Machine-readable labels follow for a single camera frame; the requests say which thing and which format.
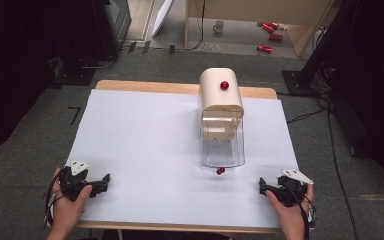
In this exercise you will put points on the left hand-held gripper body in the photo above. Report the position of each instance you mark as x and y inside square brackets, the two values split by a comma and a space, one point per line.
[72, 183]

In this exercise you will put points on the grey mug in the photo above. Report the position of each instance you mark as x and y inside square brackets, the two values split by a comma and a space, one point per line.
[218, 26]

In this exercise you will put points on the black curtain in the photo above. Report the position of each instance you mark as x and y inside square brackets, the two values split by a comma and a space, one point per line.
[370, 83]
[20, 60]

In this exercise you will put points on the person's right hand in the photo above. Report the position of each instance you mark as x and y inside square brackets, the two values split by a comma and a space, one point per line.
[290, 216]

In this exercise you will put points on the clear container with red knob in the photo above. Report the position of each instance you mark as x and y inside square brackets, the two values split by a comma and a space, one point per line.
[221, 150]

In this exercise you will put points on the black tape corner mark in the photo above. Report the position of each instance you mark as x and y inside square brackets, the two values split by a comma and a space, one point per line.
[76, 113]

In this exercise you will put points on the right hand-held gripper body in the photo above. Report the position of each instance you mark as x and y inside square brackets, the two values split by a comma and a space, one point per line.
[291, 190]

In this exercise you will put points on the person's dark clothing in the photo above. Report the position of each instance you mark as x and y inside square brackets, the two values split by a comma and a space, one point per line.
[166, 235]

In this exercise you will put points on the person's left hand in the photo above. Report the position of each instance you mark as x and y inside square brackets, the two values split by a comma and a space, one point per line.
[67, 208]

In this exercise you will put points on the black cabinet with screen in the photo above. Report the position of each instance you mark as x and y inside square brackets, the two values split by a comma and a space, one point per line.
[113, 23]

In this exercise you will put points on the black stand base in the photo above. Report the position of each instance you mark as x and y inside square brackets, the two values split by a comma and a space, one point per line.
[296, 83]

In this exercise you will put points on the black tape strip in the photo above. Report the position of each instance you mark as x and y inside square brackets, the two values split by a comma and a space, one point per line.
[146, 47]
[171, 49]
[132, 47]

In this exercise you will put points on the white table sheet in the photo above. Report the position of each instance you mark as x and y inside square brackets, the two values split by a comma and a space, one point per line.
[140, 150]

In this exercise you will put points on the wooden table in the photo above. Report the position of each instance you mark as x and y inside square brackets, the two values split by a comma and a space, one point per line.
[153, 87]

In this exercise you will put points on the red can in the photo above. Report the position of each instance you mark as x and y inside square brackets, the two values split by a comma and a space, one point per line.
[264, 48]
[274, 25]
[275, 37]
[267, 27]

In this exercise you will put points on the white board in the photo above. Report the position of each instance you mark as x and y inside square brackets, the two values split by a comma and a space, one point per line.
[161, 15]

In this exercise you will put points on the wooden shelf unit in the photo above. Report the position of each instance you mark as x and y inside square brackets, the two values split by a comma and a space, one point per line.
[246, 10]

